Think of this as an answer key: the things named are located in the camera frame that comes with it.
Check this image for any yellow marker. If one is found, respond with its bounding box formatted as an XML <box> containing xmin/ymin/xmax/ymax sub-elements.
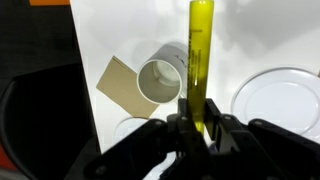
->
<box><xmin>185</xmin><ymin>0</ymin><xmax>215</xmax><ymax>135</ymax></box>

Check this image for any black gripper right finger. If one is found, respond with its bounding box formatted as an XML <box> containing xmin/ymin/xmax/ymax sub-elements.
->
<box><xmin>203</xmin><ymin>97</ymin><xmax>223</xmax><ymax>142</ymax></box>

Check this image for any brown cardboard piece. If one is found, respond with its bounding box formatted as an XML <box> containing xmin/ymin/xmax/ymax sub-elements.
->
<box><xmin>95</xmin><ymin>55</ymin><xmax>161</xmax><ymax>120</ymax></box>

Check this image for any small white plate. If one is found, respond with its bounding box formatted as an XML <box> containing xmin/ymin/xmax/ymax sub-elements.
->
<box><xmin>113</xmin><ymin>116</ymin><xmax>150</xmax><ymax>143</ymax></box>

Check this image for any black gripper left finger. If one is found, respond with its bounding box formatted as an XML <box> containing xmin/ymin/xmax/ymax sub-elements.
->
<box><xmin>176</xmin><ymin>97</ymin><xmax>193</xmax><ymax>135</ymax></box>

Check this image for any large white plate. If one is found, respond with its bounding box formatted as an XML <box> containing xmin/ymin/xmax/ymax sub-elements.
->
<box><xmin>230</xmin><ymin>67</ymin><xmax>320</xmax><ymax>145</ymax></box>

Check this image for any black round chair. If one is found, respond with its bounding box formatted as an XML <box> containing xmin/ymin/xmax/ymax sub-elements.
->
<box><xmin>0</xmin><ymin>62</ymin><xmax>102</xmax><ymax>180</ymax></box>

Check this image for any white ceramic mug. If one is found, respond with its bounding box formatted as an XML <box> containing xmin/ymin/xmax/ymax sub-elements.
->
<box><xmin>136</xmin><ymin>41</ymin><xmax>190</xmax><ymax>105</ymax></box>

